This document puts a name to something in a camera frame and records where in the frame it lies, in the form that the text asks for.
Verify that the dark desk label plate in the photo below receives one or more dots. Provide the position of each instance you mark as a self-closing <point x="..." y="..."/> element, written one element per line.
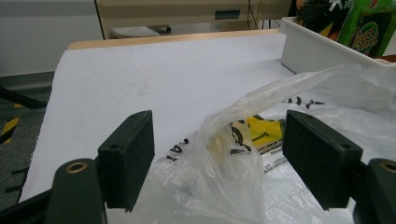
<point x="227" y="14"/>

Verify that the green snack box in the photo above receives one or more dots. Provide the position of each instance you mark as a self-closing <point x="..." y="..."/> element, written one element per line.
<point x="370" y="28"/>

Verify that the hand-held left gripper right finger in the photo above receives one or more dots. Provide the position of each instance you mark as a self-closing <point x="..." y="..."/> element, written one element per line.
<point x="320" y="158"/>

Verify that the light wooden desk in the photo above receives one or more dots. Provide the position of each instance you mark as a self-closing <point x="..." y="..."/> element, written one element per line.
<point x="171" y="12"/>

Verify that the grey flat floor device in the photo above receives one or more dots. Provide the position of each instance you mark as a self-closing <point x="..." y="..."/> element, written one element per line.
<point x="134" y="31"/>

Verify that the white cabinet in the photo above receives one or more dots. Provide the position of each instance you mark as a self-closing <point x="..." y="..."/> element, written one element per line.
<point x="46" y="37"/>

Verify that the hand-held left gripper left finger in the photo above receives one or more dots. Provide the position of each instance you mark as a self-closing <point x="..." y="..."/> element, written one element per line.
<point x="130" y="158"/>

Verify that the white plastic bin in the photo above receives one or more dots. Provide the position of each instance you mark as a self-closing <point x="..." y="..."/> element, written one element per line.
<point x="311" y="49"/>

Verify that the black metal stand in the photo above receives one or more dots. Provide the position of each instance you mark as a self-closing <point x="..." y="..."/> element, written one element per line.
<point x="21" y="99"/>

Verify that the yellow black chips bag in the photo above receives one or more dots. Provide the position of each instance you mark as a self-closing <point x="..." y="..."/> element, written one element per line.
<point x="314" y="15"/>

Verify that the brown snack packet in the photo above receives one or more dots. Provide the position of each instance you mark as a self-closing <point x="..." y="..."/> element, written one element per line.
<point x="387" y="58"/>

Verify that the clear printed plastic bag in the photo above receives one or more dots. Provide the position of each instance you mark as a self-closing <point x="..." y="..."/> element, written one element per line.
<point x="224" y="180"/>

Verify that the yellow black floor tape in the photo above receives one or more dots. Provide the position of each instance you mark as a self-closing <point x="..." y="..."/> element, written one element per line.
<point x="9" y="126"/>

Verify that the white table cover sheet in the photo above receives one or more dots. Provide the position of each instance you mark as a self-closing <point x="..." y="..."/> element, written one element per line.
<point x="140" y="77"/>

